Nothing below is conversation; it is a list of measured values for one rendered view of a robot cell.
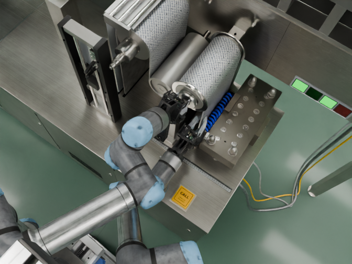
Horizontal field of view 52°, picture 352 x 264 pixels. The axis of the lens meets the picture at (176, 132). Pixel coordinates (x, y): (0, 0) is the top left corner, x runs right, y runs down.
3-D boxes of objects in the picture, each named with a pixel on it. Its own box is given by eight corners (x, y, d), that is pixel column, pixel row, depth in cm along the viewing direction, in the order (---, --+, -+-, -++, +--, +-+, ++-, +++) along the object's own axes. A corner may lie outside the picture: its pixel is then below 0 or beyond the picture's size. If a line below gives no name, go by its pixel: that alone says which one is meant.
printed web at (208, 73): (124, 94, 163) (112, 18, 117) (155, 58, 172) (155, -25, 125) (195, 140, 157) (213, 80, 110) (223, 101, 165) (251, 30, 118)
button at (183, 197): (171, 200, 146) (171, 198, 144) (180, 186, 149) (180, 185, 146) (185, 210, 145) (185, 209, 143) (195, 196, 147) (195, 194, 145)
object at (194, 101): (198, 105, 122) (190, 110, 129) (201, 101, 122) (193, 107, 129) (181, 90, 121) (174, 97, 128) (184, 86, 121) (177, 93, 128)
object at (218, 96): (197, 129, 146) (203, 109, 129) (227, 88, 154) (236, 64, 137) (198, 130, 146) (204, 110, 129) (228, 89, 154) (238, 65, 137)
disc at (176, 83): (171, 96, 133) (173, 75, 120) (171, 95, 134) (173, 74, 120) (204, 117, 131) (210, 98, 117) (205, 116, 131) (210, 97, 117)
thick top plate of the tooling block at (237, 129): (198, 147, 148) (200, 142, 143) (246, 80, 162) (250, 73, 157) (231, 169, 145) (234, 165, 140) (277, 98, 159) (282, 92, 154)
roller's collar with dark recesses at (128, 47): (114, 56, 124) (113, 45, 118) (125, 45, 126) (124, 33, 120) (130, 66, 123) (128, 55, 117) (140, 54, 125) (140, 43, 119)
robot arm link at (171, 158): (175, 174, 133) (157, 162, 134) (182, 164, 134) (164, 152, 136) (176, 168, 126) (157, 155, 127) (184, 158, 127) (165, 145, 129)
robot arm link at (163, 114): (157, 139, 105) (134, 124, 107) (164, 134, 109) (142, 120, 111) (167, 119, 102) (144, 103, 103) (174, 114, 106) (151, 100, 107)
